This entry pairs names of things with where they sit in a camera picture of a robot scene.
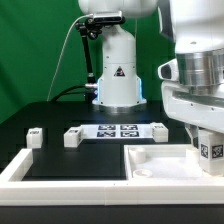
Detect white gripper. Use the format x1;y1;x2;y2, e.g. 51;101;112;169
161;81;224;147

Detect white square table top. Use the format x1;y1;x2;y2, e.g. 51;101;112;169
124;144;223;180

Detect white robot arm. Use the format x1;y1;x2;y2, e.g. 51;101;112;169
78;0;224;145

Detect sheet with fiducial tags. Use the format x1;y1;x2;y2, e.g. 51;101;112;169
82;124;152;139

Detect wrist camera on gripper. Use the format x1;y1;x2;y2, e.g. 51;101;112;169
158;59;179;81

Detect black cables at base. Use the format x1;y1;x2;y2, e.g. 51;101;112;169
49;84;89;103

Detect grey camera on stand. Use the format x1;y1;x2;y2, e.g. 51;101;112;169
93;11;122;22

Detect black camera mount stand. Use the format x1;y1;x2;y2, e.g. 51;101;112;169
75;17;125;104

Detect white camera cable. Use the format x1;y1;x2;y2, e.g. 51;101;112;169
46;13;96;102

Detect white U-shaped fence frame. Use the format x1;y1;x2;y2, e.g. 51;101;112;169
0;149;224;206

